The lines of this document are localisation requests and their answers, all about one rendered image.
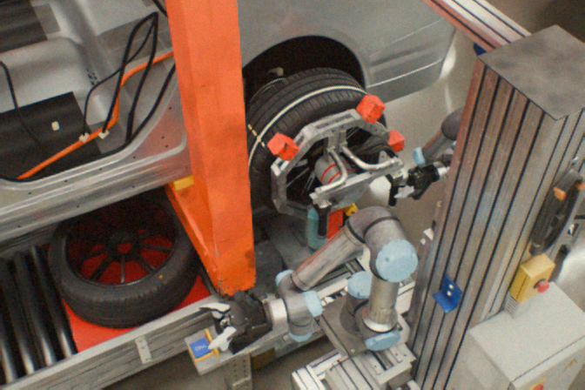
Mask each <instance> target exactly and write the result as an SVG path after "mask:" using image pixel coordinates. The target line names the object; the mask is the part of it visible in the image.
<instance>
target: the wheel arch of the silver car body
mask: <svg viewBox="0 0 585 390"><path fill-rule="evenodd" d="M251 61H254V62H255V63H256V65H257V72H256V73H255V75H257V74H259V73H262V72H265V71H269V70H272V69H275V68H278V67H279V68H281V69H283V70H285V71H286V75H293V74H297V73H299V72H301V71H306V70H311V69H316V68H331V69H336V70H340V71H344V72H345V73H347V74H349V75H350V76H351V77H353V78H354V79H355V80H356V81H357V82H358V84H359V85H360V86H361V87H362V88H363V89H364V90H365V91H366V74H365V71H364V68H363V65H362V62H361V61H360V59H359V57H358V56H357V54H356V53H355V52H354V50H353V49H352V48H351V47H350V46H349V45H347V44H345V43H344V42H342V41H341V40H339V39H337V38H335V37H330V36H326V35H320V34H308V35H301V36H296V37H290V38H287V39H285V40H283V41H280V42H278V43H276V44H274V45H272V46H270V47H268V48H266V49H265V50H263V51H261V52H260V53H259V54H258V55H256V56H255V57H253V58H252V59H251V60H250V61H248V62H247V63H246V64H245V65H244V66H243V67H242V79H244V78H245V72H244V67H245V66H246V65H247V64H248V63H249V62H251Z"/></svg>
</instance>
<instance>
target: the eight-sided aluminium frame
mask: <svg viewBox="0 0 585 390"><path fill-rule="evenodd" d="M354 126H359V127H360V128H362V129H364V130H366V131H368V132H370V133H372V134H373V135H380V136H381V137H383V138H384V139H385V140H386V141H387V142H388V141H389V138H390V137H389V135H390V133H389V131H388V130H387V129H386V128H385V127H384V126H383V125H382V124H380V122H379V123H378V122H375V124H372V123H370V122H367V121H365V119H364V117H363V116H362V115H361V114H360V113H359V112H358V111H357V110H355V109H351V110H347V111H345V112H342V113H340V114H338V115H335V116H332V117H329V118H326V119H323V120H320V121H319V122H316V123H313V124H312V123H310V124H309V125H307V126H305V127H304V129H302V130H301V131H300V133H299V135H298V136H297V137H296V138H295V139H294V140H293V142H294V143H295V144H296V145H297V146H298V147H299V151H298V152H297V153H296V154H295V156H294V157H293V158H292V159H291V160H290V161H289V162H288V161H285V160H284V159H281V158H278V159H277V160H276V161H274V163H273V165H272V166H271V170H270V172H271V179H272V203H273V205H274V206H275V208H276V209H277V211H278V212H281V213H282V214H283V213H284V214H287V215H290V216H294V217H296V218H299V219H304V220H305V221H308V211H309V210H310V209H311V208H312V207H313V206H312V204H310V205H302V204H300V203H297V202H294V201H291V200H289V199H286V175H287V173H288V172H289V171H290V170H291V169H292V168H293V167H294V166H295V165H296V164H297V163H298V162H299V160H300V159H301V158H302V157H303V156H304V154H305V153H306V152H307V151H308V150H309V149H310V147H311V146H312V145H313V144H314V143H315V142H316V141H317V140H320V139H322V138H326V137H328V136H330V135H332V134H336V133H338V132H341V131H344V130H347V129H350V128H352V127H354ZM386 159H387V154H386V153H385V151H381V152H379V153H376V154H372V155H371V160H370V162H369V163H368V165H377V164H379V163H382V162H385V161H386ZM372 182H373V181H370V182H368V183H365V184H363V185H364V186H365V189H366V188H367V187H368V186H369V185H370V184H371V183H372ZM327 200H328V201H329V202H330V204H331V211H330V212H329V213H331V212H335V211H338V210H339V209H341V208H344V207H345V206H343V205H340V204H339V203H338V202H337V200H336V199H334V198H333V197H331V198H328V199H327Z"/></svg>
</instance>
